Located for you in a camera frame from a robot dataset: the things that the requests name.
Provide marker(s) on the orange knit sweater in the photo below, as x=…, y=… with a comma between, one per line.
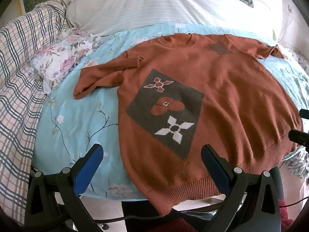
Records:
x=229, y=89

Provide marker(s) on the pink floral pillow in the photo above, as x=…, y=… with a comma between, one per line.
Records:
x=60, y=55

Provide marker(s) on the light blue floral bedspread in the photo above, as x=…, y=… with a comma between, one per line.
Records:
x=79, y=116

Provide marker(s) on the floral bed sheet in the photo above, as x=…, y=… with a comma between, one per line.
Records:
x=299, y=162

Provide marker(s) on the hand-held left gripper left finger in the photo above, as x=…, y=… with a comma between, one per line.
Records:
x=89, y=166

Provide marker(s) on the white striped pillow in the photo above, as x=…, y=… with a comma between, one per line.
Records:
x=144, y=7

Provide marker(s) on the plaid blanket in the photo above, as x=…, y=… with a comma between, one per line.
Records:
x=17, y=89

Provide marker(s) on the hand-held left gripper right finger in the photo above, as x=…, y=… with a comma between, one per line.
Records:
x=214, y=166

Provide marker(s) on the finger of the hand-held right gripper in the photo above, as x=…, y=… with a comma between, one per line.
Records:
x=304, y=114
x=299, y=137

